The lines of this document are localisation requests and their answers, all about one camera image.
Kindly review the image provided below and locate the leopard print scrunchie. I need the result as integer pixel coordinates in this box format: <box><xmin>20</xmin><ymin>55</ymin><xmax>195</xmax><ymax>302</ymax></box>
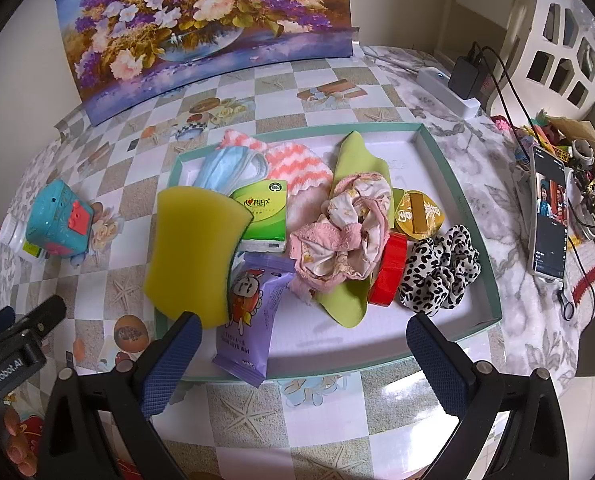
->
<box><xmin>396</xmin><ymin>224</ymin><xmax>482</xmax><ymax>317</ymax></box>

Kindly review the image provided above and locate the white plastic chair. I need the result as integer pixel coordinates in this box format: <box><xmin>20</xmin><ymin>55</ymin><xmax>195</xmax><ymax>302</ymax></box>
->
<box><xmin>520</xmin><ymin>0</ymin><xmax>595</xmax><ymax>111</ymax></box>

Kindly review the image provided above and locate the white cup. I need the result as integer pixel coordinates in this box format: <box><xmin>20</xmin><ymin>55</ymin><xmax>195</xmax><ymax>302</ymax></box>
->
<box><xmin>571</xmin><ymin>137</ymin><xmax>595</xmax><ymax>166</ymax></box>

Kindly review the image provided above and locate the phone lanyard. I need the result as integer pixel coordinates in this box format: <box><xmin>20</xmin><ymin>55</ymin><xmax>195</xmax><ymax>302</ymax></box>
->
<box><xmin>557</xmin><ymin>280</ymin><xmax>575</xmax><ymax>322</ymax></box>

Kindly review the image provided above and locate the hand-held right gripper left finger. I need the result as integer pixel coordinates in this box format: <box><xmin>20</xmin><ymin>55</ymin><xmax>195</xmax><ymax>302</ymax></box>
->
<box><xmin>36</xmin><ymin>311</ymin><xmax>203</xmax><ymax>480</ymax></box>

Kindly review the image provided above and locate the teal plastic box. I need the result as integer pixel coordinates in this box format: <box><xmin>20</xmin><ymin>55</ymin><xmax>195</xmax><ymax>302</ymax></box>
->
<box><xmin>25</xmin><ymin>182</ymin><xmax>94</xmax><ymax>261</ymax></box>

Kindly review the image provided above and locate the white plastic bottle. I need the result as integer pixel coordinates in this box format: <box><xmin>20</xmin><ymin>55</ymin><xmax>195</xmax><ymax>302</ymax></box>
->
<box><xmin>2</xmin><ymin>215</ymin><xmax>46</xmax><ymax>263</ymax></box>

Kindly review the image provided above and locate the purple cartoon wipes packet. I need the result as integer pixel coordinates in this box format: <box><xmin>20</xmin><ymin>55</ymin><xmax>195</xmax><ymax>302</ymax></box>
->
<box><xmin>212</xmin><ymin>252</ymin><xmax>298</xmax><ymax>387</ymax></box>

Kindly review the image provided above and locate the white butterfly lace tablecloth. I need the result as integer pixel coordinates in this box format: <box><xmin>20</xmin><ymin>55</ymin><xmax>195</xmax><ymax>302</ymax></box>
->
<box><xmin>357</xmin><ymin>45</ymin><xmax>595</xmax><ymax>381</ymax></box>

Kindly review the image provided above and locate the red tape roll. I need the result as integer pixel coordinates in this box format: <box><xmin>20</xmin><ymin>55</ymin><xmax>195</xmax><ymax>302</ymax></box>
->
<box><xmin>367</xmin><ymin>234</ymin><xmax>408</xmax><ymax>306</ymax></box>

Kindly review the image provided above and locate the person's left hand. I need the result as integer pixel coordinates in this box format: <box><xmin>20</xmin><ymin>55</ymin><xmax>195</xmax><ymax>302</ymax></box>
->
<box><xmin>4</xmin><ymin>410</ymin><xmax>41</xmax><ymax>479</ymax></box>

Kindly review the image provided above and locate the lime green cloth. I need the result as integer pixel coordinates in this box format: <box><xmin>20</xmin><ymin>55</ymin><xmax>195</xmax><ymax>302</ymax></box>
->
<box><xmin>313</xmin><ymin>131</ymin><xmax>405</xmax><ymax>330</ymax></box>

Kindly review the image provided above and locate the smartphone in clear case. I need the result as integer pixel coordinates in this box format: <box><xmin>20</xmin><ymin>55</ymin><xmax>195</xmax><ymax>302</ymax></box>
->
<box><xmin>527</xmin><ymin>146</ymin><xmax>575</xmax><ymax>281</ymax></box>

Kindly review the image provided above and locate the pink floral underwear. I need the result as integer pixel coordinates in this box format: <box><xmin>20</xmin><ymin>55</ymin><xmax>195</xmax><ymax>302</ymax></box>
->
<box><xmin>288</xmin><ymin>172</ymin><xmax>394</xmax><ymax>296</ymax></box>

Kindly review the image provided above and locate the flower painting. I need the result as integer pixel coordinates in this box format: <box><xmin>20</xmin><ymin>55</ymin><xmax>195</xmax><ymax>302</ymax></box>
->
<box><xmin>55</xmin><ymin>0</ymin><xmax>361</xmax><ymax>127</ymax></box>

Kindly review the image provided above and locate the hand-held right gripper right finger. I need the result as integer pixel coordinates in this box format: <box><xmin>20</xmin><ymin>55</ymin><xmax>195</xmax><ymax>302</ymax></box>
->
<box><xmin>406</xmin><ymin>312</ymin><xmax>571</xmax><ymax>480</ymax></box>

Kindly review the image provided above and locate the cardboard box of clutter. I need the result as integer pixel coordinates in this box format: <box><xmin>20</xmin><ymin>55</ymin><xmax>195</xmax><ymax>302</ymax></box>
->
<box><xmin>492</xmin><ymin>110</ymin><xmax>595</xmax><ymax>256</ymax></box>

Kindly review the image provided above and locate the black cable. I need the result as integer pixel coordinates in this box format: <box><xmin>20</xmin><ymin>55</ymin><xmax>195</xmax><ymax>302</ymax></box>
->
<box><xmin>467</xmin><ymin>42</ymin><xmax>533</xmax><ymax>131</ymax></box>

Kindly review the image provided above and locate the green tissue packet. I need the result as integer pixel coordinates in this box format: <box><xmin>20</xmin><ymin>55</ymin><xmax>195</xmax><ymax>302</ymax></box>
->
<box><xmin>229</xmin><ymin>179</ymin><xmax>289</xmax><ymax>253</ymax></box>

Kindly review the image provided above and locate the yellow sponge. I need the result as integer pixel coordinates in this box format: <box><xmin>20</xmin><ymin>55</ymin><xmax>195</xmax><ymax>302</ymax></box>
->
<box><xmin>142</xmin><ymin>186</ymin><xmax>254</xmax><ymax>331</ymax></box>

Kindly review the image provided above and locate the white power strip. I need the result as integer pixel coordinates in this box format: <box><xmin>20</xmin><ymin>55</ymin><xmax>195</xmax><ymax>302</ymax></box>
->
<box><xmin>416</xmin><ymin>66</ymin><xmax>482</xmax><ymax>117</ymax></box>

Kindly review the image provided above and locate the pink striped fuzzy sock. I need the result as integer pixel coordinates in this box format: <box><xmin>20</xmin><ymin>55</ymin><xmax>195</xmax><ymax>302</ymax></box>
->
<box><xmin>220</xmin><ymin>129</ymin><xmax>335</xmax><ymax>221</ymax></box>

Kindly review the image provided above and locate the blue face mask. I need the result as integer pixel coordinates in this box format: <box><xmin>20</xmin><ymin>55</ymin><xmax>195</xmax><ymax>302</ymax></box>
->
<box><xmin>194</xmin><ymin>147</ymin><xmax>271</xmax><ymax>196</ymax></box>

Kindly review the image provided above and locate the white tray with teal rim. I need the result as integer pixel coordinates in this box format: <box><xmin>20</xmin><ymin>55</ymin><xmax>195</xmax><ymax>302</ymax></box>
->
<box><xmin>152</xmin><ymin>121</ymin><xmax>503</xmax><ymax>386</ymax></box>

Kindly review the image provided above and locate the black charger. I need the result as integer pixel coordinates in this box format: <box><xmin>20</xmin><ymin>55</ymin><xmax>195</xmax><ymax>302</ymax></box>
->
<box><xmin>448</xmin><ymin>55</ymin><xmax>483</xmax><ymax>100</ymax></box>

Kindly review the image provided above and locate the gold foil lidded cup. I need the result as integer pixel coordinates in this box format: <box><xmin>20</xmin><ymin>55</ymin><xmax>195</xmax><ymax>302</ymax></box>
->
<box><xmin>393</xmin><ymin>190</ymin><xmax>448</xmax><ymax>240</ymax></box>

